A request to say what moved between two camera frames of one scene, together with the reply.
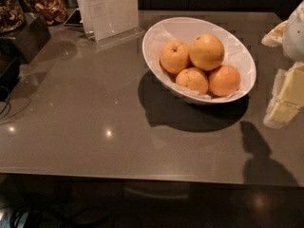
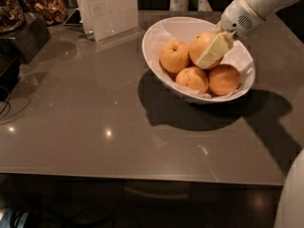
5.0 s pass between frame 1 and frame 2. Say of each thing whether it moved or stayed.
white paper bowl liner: stayed
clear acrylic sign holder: stayed
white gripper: moved
